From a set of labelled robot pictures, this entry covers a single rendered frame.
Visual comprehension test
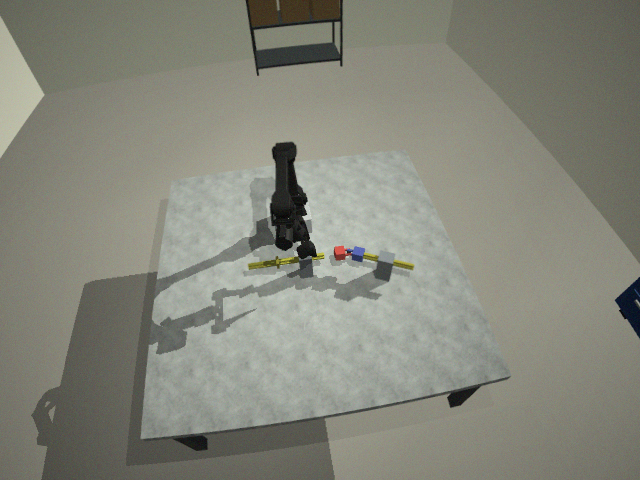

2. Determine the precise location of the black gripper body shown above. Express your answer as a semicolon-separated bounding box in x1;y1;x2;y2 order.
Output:
293;215;316;259

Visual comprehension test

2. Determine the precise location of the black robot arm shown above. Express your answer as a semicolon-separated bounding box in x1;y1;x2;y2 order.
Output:
270;142;308;251

